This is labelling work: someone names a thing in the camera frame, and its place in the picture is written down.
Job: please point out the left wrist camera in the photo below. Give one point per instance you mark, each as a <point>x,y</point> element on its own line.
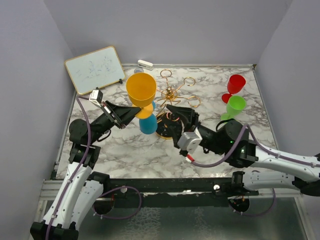
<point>96,97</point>

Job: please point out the yellow wine glass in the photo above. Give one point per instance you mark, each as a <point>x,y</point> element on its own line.
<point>141,89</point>

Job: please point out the green wine glass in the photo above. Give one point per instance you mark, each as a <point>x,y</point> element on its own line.
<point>235,106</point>

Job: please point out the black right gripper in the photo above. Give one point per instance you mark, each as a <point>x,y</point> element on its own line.
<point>188,117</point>

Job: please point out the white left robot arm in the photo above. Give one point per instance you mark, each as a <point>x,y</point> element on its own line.
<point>81,186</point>

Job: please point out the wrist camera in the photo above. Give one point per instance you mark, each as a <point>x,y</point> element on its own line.
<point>188,143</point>
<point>96,97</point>

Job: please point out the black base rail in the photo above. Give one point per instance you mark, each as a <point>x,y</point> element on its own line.
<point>130,193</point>

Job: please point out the blue wine glass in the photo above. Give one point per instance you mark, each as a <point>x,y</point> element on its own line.
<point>147,120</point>

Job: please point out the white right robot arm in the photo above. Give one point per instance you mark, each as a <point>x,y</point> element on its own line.
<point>234,143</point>

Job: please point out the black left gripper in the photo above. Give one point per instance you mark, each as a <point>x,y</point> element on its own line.
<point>124,114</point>

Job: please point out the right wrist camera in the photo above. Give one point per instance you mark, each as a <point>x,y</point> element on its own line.
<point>188,143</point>

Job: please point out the gold wire glass rack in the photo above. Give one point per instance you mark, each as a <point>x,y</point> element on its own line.
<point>170,96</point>

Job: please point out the white stapler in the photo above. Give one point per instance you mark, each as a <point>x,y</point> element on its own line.
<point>145,64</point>

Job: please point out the red wine glass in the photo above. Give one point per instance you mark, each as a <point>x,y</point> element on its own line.
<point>235,85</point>

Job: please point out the gold-framed whiteboard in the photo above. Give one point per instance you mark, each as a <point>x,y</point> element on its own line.
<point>96,69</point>

